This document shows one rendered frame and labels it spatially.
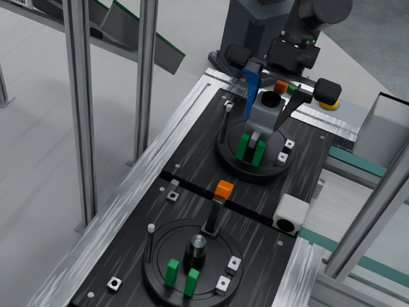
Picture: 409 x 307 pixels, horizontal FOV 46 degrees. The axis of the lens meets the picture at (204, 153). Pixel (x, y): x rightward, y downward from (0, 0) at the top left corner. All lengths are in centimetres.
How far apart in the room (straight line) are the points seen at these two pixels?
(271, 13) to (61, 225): 58
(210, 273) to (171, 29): 77
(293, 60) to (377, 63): 232
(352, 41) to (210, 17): 185
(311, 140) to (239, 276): 33
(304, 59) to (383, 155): 18
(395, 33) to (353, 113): 237
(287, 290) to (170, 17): 84
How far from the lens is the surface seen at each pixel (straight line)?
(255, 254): 72
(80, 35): 55
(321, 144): 90
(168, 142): 85
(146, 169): 81
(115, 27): 71
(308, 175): 84
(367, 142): 59
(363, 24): 332
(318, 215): 86
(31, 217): 88
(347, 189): 92
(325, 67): 128
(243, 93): 96
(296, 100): 75
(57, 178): 92
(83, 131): 65
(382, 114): 57
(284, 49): 70
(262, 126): 76
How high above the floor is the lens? 158
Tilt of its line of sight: 48 degrees down
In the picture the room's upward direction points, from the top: 12 degrees clockwise
